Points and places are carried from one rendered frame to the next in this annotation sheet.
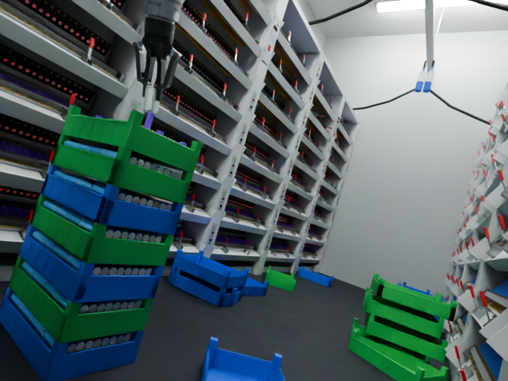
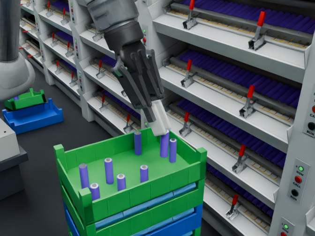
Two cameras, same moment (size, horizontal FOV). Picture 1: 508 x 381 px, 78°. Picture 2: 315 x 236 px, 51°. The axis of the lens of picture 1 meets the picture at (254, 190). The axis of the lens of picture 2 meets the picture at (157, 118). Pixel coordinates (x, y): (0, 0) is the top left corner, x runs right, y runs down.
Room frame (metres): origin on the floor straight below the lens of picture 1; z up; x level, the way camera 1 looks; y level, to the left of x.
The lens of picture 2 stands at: (1.12, -0.22, 0.99)
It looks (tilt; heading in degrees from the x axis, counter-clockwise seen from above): 28 degrees down; 114
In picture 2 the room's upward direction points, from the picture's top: straight up
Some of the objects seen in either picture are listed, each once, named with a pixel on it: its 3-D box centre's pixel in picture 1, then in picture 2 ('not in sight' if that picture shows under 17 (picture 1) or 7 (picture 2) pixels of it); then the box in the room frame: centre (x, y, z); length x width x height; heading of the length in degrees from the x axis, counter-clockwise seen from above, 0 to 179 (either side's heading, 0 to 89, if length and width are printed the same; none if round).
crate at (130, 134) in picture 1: (131, 138); (130, 162); (0.80, 0.34, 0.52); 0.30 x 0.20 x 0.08; 54
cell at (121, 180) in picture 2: not in sight; (121, 187); (0.83, 0.25, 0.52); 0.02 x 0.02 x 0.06
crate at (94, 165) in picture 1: (121, 168); (131, 188); (0.80, 0.34, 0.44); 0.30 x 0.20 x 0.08; 54
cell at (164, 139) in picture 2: (148, 121); (164, 143); (0.89, 0.34, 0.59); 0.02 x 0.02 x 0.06
